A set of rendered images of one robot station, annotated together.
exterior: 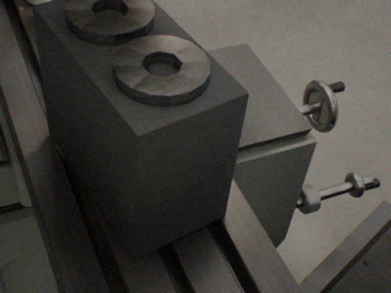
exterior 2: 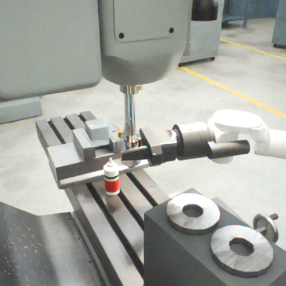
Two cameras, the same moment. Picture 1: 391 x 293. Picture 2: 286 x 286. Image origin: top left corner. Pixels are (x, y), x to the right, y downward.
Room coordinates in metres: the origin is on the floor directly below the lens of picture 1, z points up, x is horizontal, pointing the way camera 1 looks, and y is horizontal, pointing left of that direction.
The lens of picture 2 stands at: (0.08, 0.18, 1.53)
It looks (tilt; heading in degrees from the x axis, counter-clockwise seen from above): 30 degrees down; 1
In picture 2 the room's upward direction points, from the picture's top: straight up
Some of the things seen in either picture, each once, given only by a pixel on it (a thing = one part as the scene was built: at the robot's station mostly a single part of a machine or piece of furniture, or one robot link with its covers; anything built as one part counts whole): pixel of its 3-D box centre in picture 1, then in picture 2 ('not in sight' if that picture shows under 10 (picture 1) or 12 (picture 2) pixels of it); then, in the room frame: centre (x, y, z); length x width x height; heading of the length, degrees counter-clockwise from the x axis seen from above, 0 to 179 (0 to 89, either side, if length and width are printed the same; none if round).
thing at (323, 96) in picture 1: (305, 110); (258, 232); (0.97, -0.23, 0.65); 0.16 x 0.12 x 0.12; 118
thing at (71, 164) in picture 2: not in sight; (107, 148); (0.96, 0.30, 1.01); 0.35 x 0.15 x 0.11; 115
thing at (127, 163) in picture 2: not in sight; (131, 150); (0.73, 0.21, 1.13); 0.05 x 0.05 x 0.06
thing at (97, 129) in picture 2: not in sight; (97, 132); (0.95, 0.32, 1.07); 0.06 x 0.05 x 0.06; 25
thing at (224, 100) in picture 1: (134, 111); (209, 270); (0.47, 0.07, 1.05); 0.22 x 0.12 x 0.20; 38
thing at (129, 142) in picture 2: not in sight; (130, 138); (0.73, 0.21, 1.17); 0.05 x 0.05 x 0.01
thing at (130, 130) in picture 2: not in sight; (129, 113); (0.73, 0.21, 1.23); 0.03 x 0.03 x 0.11
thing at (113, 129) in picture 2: not in sight; (115, 136); (0.97, 0.27, 1.04); 0.12 x 0.06 x 0.04; 25
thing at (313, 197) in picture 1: (338, 189); not in sight; (0.86, -0.32, 0.53); 0.22 x 0.06 x 0.06; 118
